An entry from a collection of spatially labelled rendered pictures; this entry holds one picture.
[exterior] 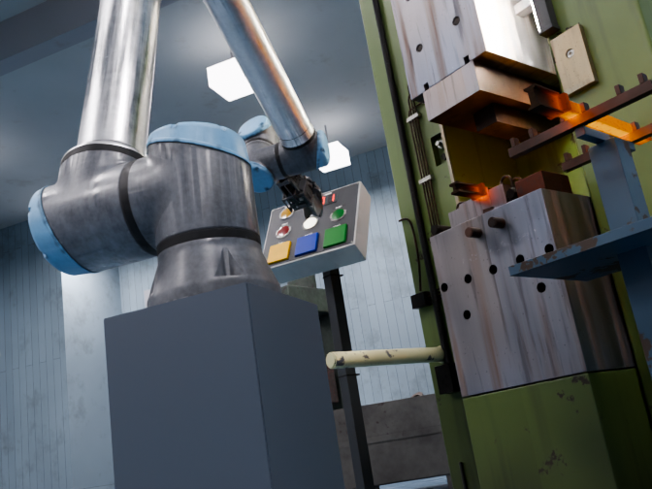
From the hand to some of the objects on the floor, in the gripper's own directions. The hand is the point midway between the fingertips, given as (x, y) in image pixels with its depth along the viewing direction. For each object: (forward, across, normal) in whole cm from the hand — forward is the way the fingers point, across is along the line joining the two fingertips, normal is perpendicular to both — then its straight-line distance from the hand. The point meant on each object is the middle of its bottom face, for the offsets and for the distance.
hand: (318, 211), depth 212 cm
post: (+72, -10, -81) cm, 109 cm away
